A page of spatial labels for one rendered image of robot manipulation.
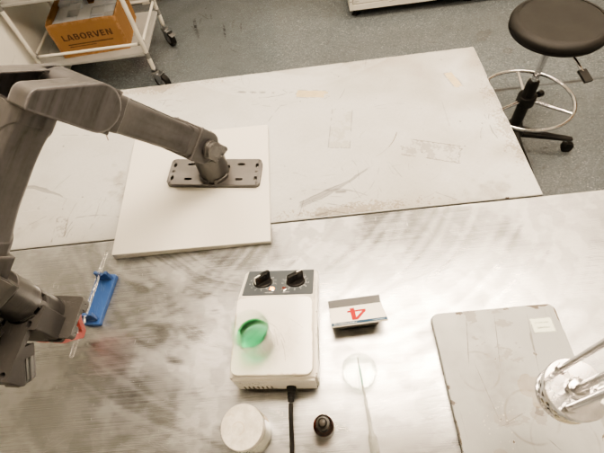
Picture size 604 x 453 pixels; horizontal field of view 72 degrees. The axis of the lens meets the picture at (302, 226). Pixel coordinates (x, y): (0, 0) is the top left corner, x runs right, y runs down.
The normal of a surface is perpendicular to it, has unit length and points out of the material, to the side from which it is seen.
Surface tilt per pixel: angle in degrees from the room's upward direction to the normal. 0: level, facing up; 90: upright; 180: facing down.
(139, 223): 2
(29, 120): 89
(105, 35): 90
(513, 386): 0
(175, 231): 2
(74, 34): 91
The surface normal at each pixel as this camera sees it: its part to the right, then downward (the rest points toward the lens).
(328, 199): -0.10, -0.54
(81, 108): 0.86, 0.39
